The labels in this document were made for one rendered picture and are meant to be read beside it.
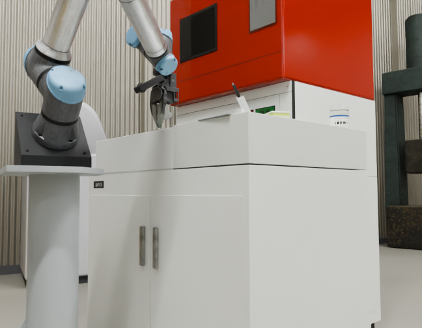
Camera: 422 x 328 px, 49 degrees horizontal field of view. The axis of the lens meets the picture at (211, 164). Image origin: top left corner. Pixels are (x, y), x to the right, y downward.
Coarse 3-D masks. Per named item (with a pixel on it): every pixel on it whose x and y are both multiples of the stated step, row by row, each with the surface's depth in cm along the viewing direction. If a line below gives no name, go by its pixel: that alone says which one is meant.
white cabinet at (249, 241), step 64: (128, 192) 174; (192, 192) 145; (256, 192) 128; (320, 192) 149; (128, 256) 172; (192, 256) 143; (256, 256) 127; (320, 256) 147; (128, 320) 170; (192, 320) 142; (256, 320) 126; (320, 320) 145
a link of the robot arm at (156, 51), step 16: (128, 0) 130; (144, 0) 133; (128, 16) 136; (144, 16) 136; (144, 32) 141; (160, 32) 146; (144, 48) 150; (160, 48) 149; (160, 64) 152; (176, 64) 156
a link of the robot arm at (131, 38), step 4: (132, 28) 159; (128, 32) 160; (132, 32) 159; (128, 36) 160; (132, 36) 159; (136, 36) 158; (128, 40) 160; (132, 40) 159; (136, 40) 158; (128, 44) 160; (132, 44) 159; (136, 44) 159; (140, 44) 159; (140, 48) 159; (144, 56) 160
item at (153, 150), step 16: (96, 144) 195; (112, 144) 185; (128, 144) 175; (144, 144) 167; (160, 144) 159; (96, 160) 194; (112, 160) 184; (128, 160) 175; (144, 160) 167; (160, 160) 159
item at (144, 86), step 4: (156, 76) 167; (160, 76) 167; (148, 80) 165; (152, 80) 165; (156, 80) 166; (160, 80) 167; (140, 84) 163; (144, 84) 163; (148, 84) 164; (152, 84) 165; (136, 88) 163; (140, 88) 162; (144, 88) 162; (148, 88) 164; (136, 92) 165; (140, 92) 164
